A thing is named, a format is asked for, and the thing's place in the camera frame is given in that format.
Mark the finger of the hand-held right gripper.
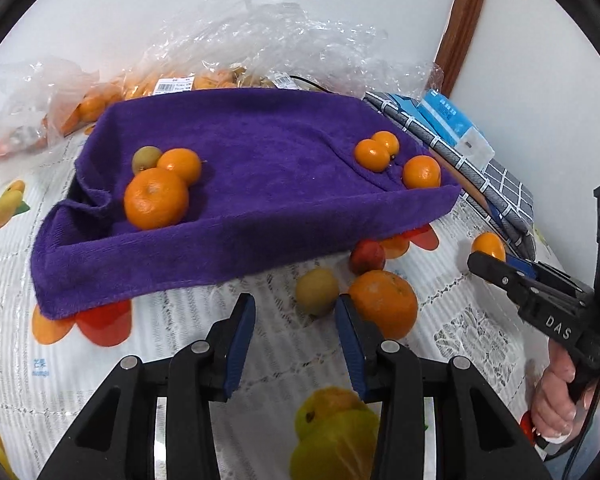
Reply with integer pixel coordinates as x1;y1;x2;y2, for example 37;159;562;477
467;251;537;307
504;254;583;295

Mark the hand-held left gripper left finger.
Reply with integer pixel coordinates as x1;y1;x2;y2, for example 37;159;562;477
37;292;257;480

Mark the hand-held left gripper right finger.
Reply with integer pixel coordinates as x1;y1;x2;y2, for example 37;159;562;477
334;294;553;480

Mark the round orange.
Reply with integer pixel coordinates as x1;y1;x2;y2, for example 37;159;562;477
156;148;202;186
471;231;507;261
124;167;190;231
371;131;401;156
348;270;419;340
402;155;442;190
354;138;393;173

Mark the green-yellow fruit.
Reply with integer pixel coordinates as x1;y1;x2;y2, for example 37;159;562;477
132;146;162;176
295;267;341;317

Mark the small red fruit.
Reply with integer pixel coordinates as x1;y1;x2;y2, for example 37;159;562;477
349;240;387;276

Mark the purple towel covered tray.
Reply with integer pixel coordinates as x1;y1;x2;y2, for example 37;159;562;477
30;87;463;321

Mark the person's right hand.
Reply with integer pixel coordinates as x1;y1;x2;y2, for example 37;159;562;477
531;346;590;444

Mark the fruit print tablecloth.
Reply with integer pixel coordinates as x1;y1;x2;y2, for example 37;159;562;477
0;125;581;480

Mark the grey plaid cloth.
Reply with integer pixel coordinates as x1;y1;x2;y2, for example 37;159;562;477
365;92;536;246

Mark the wooden stick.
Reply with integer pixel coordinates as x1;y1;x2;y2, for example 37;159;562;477
427;147;506;221

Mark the person's leg in jeans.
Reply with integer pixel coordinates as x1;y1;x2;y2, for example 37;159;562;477
562;425;600;480

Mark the light blue tissue pack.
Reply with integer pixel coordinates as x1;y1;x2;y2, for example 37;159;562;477
420;89;481;136

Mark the white price label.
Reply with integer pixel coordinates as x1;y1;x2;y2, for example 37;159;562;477
155;76;193;96

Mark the large clear bag of oranges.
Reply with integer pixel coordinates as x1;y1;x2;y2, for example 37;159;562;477
125;0;448;103

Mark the small clear plastic bag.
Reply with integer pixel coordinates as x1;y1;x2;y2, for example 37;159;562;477
0;57;128;171

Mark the brown wooden door frame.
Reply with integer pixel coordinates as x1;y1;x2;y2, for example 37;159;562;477
435;0;493;96

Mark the black cable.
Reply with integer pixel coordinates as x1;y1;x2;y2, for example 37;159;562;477
289;76;333;95

